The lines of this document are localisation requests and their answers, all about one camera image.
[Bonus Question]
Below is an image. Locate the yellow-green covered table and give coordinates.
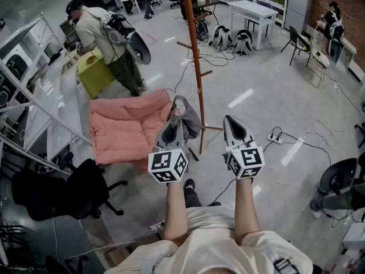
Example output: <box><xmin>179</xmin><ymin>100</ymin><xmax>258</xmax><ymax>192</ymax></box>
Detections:
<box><xmin>77</xmin><ymin>47</ymin><xmax>117</xmax><ymax>100</ymax></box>

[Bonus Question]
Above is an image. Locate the white wire chair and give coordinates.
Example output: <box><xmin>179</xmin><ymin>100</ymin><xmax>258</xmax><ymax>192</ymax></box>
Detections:
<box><xmin>306</xmin><ymin>35</ymin><xmax>331</xmax><ymax>90</ymax></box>

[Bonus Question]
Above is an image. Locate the brown wooden coat rack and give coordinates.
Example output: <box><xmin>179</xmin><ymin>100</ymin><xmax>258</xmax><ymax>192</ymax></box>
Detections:
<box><xmin>172</xmin><ymin>0</ymin><xmax>224</xmax><ymax>155</ymax></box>

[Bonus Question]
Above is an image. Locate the black and white backpack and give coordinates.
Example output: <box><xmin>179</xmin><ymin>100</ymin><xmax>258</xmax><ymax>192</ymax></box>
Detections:
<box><xmin>208</xmin><ymin>24</ymin><xmax>234</xmax><ymax>53</ymax></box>
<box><xmin>232</xmin><ymin>29</ymin><xmax>254</xmax><ymax>57</ymax></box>

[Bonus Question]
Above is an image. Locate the grey garment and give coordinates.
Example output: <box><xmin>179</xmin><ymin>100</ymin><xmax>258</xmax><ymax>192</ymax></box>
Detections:
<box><xmin>167</xmin><ymin>95</ymin><xmax>202</xmax><ymax>143</ymax></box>

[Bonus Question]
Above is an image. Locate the white low cabinet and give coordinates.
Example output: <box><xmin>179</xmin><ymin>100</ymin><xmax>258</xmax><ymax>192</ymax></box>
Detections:
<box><xmin>314</xmin><ymin>19</ymin><xmax>358</xmax><ymax>71</ymax></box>

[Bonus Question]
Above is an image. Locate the white power strip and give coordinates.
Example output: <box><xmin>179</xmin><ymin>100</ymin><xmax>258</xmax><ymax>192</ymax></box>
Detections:
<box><xmin>266</xmin><ymin>133</ymin><xmax>284</xmax><ymax>145</ymax></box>

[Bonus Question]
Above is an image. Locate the person's cream shirt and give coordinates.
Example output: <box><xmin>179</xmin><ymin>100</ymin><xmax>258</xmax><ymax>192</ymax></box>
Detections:
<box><xmin>103</xmin><ymin>205</ymin><xmax>315</xmax><ymax>274</ymax></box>

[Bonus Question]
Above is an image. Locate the person's right forearm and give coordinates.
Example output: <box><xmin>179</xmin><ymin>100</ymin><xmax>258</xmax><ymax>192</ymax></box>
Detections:
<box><xmin>233</xmin><ymin>177</ymin><xmax>262</xmax><ymax>247</ymax></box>

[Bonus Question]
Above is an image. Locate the person's left forearm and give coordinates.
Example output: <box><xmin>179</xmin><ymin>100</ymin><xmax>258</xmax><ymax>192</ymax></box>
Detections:
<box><xmin>161</xmin><ymin>180</ymin><xmax>189</xmax><ymax>247</ymax></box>

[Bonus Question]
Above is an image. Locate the black and white harness strap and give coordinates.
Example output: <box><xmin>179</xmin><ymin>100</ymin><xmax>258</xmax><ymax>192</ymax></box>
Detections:
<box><xmin>273</xmin><ymin>256</ymin><xmax>301</xmax><ymax>274</ymax></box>

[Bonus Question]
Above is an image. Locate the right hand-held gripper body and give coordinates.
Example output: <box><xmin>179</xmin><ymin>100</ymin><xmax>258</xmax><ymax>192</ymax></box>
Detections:
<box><xmin>225</xmin><ymin>139</ymin><xmax>266</xmax><ymax>180</ymax></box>

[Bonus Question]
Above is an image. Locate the dark square table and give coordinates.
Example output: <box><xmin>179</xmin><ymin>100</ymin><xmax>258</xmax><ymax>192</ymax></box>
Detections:
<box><xmin>191</xmin><ymin>0</ymin><xmax>221</xmax><ymax>26</ymax></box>

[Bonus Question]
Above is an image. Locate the grey refrigerator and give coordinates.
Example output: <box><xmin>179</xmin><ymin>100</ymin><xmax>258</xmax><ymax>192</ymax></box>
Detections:
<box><xmin>283</xmin><ymin>0</ymin><xmax>312</xmax><ymax>35</ymax></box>

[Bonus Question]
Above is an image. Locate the white box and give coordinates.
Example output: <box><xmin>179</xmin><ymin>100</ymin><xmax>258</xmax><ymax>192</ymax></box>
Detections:
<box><xmin>341</xmin><ymin>221</ymin><xmax>365</xmax><ymax>251</ymax></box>

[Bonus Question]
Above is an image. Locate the white table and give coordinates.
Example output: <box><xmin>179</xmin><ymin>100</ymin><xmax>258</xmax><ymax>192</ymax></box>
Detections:
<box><xmin>227</xmin><ymin>0</ymin><xmax>279</xmax><ymax>51</ymax></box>

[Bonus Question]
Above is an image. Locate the white metal shelf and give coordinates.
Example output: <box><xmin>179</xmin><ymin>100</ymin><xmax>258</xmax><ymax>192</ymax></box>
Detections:
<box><xmin>0</xmin><ymin>14</ymin><xmax>92</xmax><ymax>177</ymax></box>

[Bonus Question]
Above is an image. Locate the black metal chair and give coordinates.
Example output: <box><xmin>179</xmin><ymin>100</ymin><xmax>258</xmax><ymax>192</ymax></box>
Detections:
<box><xmin>280</xmin><ymin>25</ymin><xmax>313</xmax><ymax>66</ymax></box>

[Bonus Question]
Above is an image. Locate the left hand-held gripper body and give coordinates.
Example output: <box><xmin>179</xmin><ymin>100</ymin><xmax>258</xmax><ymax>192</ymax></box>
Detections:
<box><xmin>147</xmin><ymin>144</ymin><xmax>189</xmax><ymax>184</ymax></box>

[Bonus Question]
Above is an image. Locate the black office chair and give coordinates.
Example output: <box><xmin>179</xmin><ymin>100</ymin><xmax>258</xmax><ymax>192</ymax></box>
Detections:
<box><xmin>10</xmin><ymin>151</ymin><xmax>129</xmax><ymax>223</ymax></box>

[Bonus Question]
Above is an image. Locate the person's leg with black shoe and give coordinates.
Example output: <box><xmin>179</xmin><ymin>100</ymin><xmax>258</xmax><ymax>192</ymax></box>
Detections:
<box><xmin>183</xmin><ymin>178</ymin><xmax>204</xmax><ymax>209</ymax></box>

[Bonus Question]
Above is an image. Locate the black chair base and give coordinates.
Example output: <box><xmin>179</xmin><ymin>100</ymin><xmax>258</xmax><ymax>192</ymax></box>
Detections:
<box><xmin>354</xmin><ymin>120</ymin><xmax>365</xmax><ymax>148</ymax></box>

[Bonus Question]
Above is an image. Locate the pink padded cushion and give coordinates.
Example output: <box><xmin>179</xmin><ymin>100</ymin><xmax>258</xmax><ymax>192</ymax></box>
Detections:
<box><xmin>88</xmin><ymin>88</ymin><xmax>184</xmax><ymax>175</ymax></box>

